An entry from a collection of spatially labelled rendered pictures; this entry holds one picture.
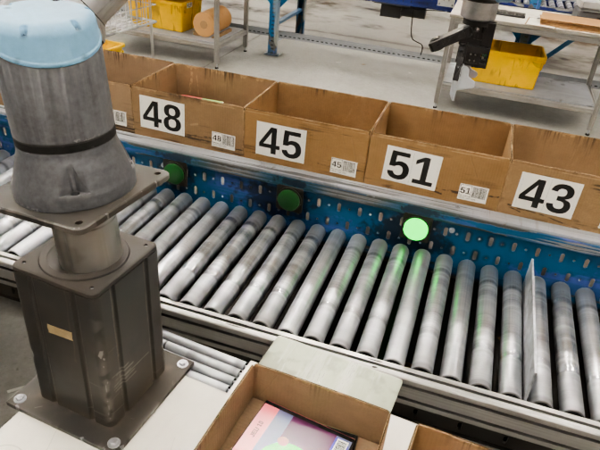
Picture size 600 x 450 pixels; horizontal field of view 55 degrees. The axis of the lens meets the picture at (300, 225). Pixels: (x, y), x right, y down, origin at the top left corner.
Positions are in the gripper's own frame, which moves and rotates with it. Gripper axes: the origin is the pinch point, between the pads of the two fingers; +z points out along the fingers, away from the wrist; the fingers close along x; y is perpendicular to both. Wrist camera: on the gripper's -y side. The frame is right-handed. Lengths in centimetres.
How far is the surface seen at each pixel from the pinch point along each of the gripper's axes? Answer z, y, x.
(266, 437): 40, -16, -96
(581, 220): 26.4, 41.5, -7.8
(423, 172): 21.9, -2.8, -8.2
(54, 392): 39, -58, -102
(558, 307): 44, 40, -27
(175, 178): 38, -79, -16
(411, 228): 36.4, -2.6, -15.9
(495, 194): 24.1, 18.0, -7.8
